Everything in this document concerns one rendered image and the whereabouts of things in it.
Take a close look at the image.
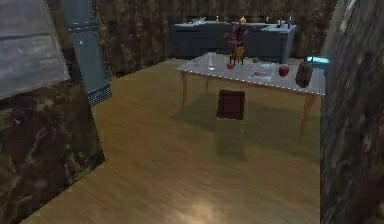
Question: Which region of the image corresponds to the grey framed wall picture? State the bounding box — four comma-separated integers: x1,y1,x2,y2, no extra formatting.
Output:
0,0,71,100

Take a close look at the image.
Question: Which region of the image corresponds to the teal grey fridge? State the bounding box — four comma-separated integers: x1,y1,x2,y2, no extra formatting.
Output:
61,0,113,107

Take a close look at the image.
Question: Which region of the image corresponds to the clear drinking glass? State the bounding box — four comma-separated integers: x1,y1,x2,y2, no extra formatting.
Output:
207,52,217,71

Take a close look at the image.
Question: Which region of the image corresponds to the purple house plant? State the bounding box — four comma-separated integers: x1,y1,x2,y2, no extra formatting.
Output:
223,21,257,66

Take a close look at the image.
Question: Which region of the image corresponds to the teal box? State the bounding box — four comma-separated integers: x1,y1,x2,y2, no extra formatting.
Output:
305,55,331,77

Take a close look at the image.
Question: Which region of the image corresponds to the grey top wooden table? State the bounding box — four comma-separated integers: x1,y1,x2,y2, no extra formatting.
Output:
175,52,327,145

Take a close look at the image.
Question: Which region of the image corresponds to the dark red chair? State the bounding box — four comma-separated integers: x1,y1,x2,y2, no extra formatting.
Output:
215,89,246,121

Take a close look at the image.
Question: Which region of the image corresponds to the dark grey vase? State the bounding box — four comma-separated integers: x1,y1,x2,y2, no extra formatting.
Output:
294,60,314,89

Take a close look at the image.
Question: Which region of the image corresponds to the red and white book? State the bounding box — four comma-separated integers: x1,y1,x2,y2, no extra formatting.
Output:
248,68,275,83

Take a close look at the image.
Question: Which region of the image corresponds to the dark grey kitchen counter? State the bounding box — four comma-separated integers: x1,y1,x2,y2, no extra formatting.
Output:
172,20,298,64

